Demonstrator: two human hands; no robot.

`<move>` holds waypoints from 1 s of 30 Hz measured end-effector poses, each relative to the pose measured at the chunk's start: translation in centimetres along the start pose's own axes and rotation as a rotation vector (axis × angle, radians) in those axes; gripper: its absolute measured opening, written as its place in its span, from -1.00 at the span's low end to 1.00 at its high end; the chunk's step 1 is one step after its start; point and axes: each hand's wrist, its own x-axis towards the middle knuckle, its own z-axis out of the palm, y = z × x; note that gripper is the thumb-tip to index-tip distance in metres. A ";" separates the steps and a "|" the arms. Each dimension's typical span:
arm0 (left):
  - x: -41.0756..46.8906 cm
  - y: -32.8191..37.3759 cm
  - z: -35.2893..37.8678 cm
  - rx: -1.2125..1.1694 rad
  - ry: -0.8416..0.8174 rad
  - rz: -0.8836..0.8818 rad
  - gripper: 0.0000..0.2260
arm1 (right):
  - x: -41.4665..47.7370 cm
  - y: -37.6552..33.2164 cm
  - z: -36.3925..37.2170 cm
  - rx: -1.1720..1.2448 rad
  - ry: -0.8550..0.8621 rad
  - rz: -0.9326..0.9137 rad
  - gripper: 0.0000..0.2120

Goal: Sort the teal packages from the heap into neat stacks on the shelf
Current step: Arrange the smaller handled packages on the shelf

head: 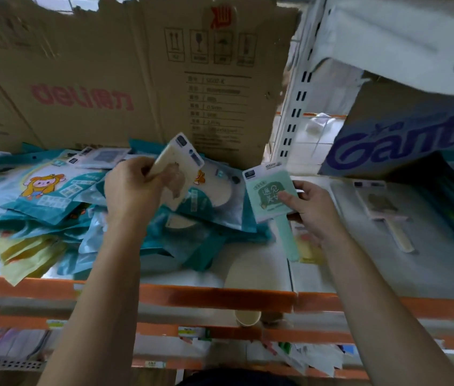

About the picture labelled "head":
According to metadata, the beige paper cup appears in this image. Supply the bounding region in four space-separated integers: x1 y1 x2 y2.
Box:
234 309 262 329

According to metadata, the cream packaged hand mirror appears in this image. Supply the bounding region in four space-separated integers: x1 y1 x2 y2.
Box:
294 222 327 266

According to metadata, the person's right hand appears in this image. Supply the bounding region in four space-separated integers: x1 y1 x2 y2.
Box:
276 180 347 249

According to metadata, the brown plastic cup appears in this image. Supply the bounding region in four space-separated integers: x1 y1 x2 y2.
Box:
260 310 287 327

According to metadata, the person's left forearm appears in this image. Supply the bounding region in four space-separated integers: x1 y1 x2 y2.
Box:
38 220 151 386

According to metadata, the person's left hand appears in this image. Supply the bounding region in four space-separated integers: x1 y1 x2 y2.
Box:
104 156 186 231

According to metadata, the person's right forearm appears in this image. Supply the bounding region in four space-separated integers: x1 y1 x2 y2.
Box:
323 233 454 386

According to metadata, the person's black shirt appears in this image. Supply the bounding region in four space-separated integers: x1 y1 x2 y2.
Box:
175 368 297 386

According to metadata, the cardboard sheet blue lettering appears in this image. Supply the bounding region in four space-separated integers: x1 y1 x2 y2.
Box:
317 77 454 180

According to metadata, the green hand mirror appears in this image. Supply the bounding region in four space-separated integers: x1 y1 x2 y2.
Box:
241 166 302 263

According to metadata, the beige hand mirror brown print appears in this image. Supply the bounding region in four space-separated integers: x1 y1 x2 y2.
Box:
146 132 206 212
352 180 416 255

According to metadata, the pile of white paper cards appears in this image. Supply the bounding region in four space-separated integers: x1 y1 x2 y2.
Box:
258 340 357 379

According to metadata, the messy pile of teal packets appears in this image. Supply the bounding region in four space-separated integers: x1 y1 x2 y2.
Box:
0 138 272 287

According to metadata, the white metal shelf orange trim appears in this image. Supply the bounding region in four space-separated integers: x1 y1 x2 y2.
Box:
0 0 304 378
269 0 454 378

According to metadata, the brown cardboard sheet red print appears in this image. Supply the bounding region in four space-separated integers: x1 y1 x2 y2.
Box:
0 0 302 172

